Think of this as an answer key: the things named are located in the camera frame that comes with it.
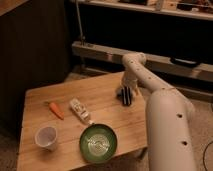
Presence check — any wooden table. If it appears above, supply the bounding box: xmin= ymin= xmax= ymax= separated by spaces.
xmin=17 ymin=72 xmax=147 ymax=171

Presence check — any orange carrot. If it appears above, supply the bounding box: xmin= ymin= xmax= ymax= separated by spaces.
xmin=46 ymin=102 xmax=64 ymax=120

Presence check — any black handle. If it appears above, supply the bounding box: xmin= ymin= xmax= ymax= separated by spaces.
xmin=170 ymin=58 xmax=201 ymax=68

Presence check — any white plastic bottle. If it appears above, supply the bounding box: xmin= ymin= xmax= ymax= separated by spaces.
xmin=69 ymin=98 xmax=93 ymax=125

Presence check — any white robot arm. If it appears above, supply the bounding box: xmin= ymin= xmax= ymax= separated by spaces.
xmin=121 ymin=52 xmax=197 ymax=171

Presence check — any white plastic cup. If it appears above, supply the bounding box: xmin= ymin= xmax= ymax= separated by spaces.
xmin=34 ymin=126 xmax=58 ymax=151

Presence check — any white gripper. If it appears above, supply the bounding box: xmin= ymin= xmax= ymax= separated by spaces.
xmin=122 ymin=76 xmax=138 ymax=95

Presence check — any green bowl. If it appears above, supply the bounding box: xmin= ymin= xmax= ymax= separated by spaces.
xmin=79 ymin=124 xmax=118 ymax=164

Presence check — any metal pole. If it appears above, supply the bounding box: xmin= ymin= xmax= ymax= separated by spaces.
xmin=75 ymin=0 xmax=85 ymax=45

